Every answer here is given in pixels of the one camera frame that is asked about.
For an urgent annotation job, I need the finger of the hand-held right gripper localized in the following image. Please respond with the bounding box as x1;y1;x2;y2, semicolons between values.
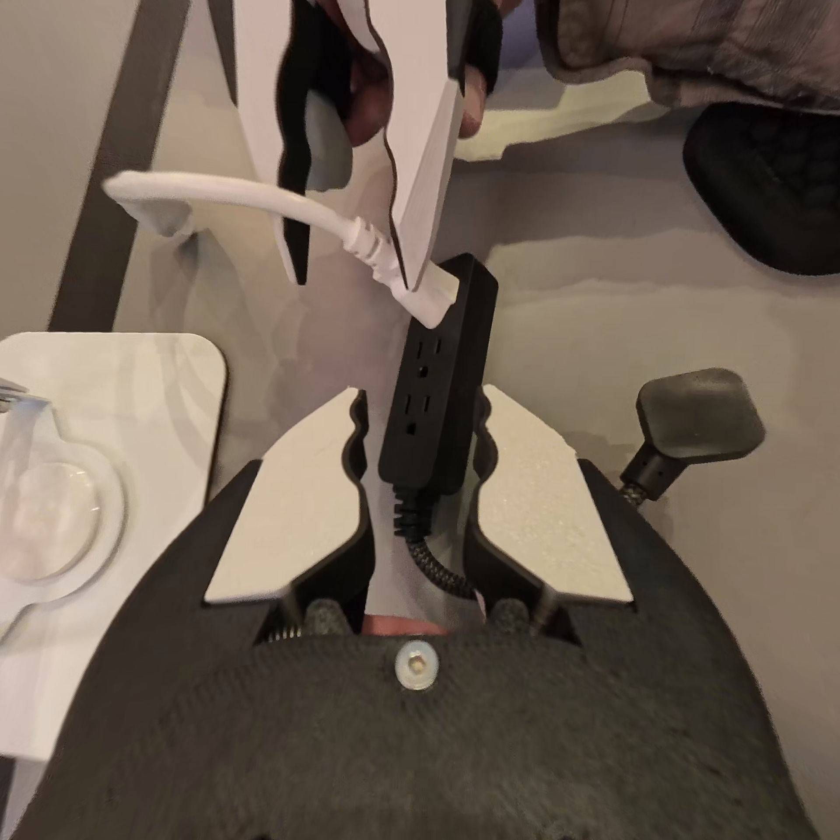
231;0;317;287
323;0;469;291

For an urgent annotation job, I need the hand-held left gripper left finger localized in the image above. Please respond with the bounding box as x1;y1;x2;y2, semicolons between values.
203;387;376;634

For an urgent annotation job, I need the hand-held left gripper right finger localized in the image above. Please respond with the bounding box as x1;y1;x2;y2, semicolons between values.
461;382;635;624

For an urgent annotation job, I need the white power cord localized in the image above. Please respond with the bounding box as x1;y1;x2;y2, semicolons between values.
101;168;460;331

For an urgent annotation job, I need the black power strip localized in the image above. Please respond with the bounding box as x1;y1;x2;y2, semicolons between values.
377;252;501;540

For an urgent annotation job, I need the person's right forearm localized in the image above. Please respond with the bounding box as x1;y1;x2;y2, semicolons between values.
533;0;840;118

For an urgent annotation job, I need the black flat angled plug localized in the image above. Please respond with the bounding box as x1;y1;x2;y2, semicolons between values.
619;366;767;505

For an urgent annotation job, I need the person's right hand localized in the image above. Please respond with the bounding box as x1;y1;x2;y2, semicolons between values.
346;49;492;148

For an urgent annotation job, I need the black braided cable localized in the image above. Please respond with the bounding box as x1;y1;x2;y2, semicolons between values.
406;482;651;599

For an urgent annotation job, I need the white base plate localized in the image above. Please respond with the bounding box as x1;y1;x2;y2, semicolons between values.
0;331;228;763

